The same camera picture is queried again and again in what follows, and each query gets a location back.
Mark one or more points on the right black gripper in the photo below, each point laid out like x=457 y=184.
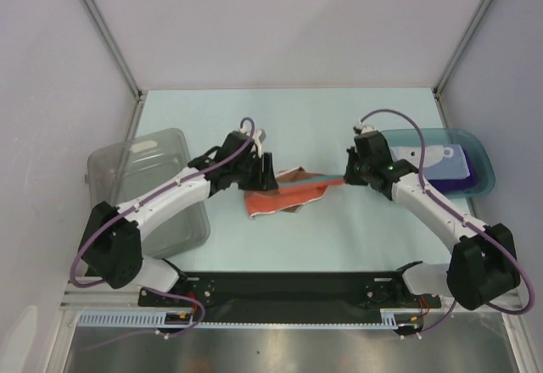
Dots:
x=352 y=169

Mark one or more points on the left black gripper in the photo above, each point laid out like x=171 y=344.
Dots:
x=263 y=180

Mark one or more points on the orange towel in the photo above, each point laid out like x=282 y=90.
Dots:
x=296 y=188

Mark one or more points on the light blue paw towel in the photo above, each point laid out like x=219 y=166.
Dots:
x=441 y=162

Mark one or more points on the purple towel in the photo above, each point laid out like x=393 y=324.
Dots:
x=458 y=185

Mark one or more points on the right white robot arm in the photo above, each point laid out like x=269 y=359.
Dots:
x=480 y=269

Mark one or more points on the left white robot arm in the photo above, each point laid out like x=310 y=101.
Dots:
x=112 y=243

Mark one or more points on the teal plastic tray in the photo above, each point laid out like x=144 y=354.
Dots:
x=437 y=136

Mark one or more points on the clear plastic bin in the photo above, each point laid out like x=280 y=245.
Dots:
x=127 y=170

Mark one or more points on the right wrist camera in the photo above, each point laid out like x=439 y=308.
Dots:
x=362 y=128

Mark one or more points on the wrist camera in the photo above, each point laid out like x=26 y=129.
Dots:
x=258 y=138
x=362 y=128

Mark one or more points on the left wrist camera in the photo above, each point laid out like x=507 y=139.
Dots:
x=258 y=138

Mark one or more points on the right aluminium frame post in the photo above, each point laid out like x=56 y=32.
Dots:
x=473 y=26

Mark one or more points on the aluminium frame post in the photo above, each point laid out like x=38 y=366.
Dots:
x=473 y=26
x=99 y=22

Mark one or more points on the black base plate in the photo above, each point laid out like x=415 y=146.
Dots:
x=329 y=298

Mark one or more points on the white slotted cable duct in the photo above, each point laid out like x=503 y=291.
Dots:
x=166 y=320

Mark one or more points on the aluminium front rail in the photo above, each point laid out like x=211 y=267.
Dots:
x=104 y=297

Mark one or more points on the left aluminium frame post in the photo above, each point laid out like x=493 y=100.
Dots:
x=99 y=22

